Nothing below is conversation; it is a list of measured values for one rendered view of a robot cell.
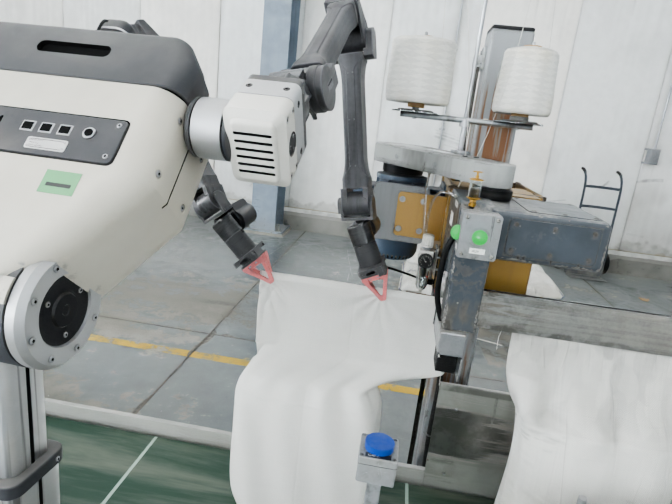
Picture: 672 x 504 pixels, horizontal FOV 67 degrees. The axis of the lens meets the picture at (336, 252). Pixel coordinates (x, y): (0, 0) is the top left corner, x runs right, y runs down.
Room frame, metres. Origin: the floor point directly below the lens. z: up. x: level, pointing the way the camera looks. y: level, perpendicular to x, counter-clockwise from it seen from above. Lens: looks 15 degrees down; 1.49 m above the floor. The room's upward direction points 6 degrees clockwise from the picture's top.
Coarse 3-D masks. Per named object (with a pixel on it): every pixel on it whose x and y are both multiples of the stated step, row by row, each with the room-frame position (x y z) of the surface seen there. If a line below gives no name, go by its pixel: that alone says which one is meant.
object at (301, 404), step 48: (288, 288) 1.22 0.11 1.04; (336, 288) 1.20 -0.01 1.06; (288, 336) 1.22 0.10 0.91; (336, 336) 1.20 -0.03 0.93; (384, 336) 1.19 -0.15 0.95; (432, 336) 1.18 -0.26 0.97; (240, 384) 1.17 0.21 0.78; (288, 384) 1.15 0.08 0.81; (336, 384) 1.15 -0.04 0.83; (240, 432) 1.15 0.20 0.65; (288, 432) 1.13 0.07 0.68; (336, 432) 1.12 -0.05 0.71; (240, 480) 1.15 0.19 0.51; (288, 480) 1.12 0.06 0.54; (336, 480) 1.11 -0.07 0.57
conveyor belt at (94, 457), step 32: (64, 448) 1.35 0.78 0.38; (96, 448) 1.37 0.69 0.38; (128, 448) 1.38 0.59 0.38; (160, 448) 1.40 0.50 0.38; (192, 448) 1.42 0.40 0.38; (64, 480) 1.22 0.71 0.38; (96, 480) 1.23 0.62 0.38; (128, 480) 1.24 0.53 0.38; (160, 480) 1.26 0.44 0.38; (192, 480) 1.27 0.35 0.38; (224, 480) 1.29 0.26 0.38
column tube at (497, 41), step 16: (496, 32) 1.49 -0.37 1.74; (512, 32) 1.49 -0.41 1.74; (528, 32) 1.48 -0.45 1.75; (496, 48) 1.49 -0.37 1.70; (496, 64) 1.49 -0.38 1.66; (480, 80) 1.55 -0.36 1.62; (496, 80) 1.49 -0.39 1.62; (480, 96) 1.50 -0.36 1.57; (480, 112) 1.49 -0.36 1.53; (480, 128) 1.49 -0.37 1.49; (496, 128) 1.49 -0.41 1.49; (480, 144) 1.49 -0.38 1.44; (496, 144) 1.48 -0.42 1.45; (512, 144) 1.48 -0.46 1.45; (496, 160) 1.48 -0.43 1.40; (464, 352) 1.48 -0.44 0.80; (464, 368) 1.48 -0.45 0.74; (432, 384) 1.49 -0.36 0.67; (464, 384) 1.48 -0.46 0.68; (432, 400) 1.49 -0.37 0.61; (416, 448) 1.56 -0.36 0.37; (416, 464) 1.50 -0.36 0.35
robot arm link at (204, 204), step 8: (208, 160) 1.28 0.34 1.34; (208, 168) 1.26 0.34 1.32; (208, 176) 1.23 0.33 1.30; (216, 176) 1.26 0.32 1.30; (200, 184) 1.22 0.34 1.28; (208, 184) 1.22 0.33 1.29; (216, 184) 1.24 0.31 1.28; (200, 192) 1.25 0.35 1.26; (208, 192) 1.21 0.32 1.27; (224, 192) 1.25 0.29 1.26; (200, 200) 1.22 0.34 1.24; (208, 200) 1.20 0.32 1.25; (200, 208) 1.22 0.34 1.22; (208, 208) 1.21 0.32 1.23; (216, 208) 1.21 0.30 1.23; (200, 216) 1.23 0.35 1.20; (208, 216) 1.24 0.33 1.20
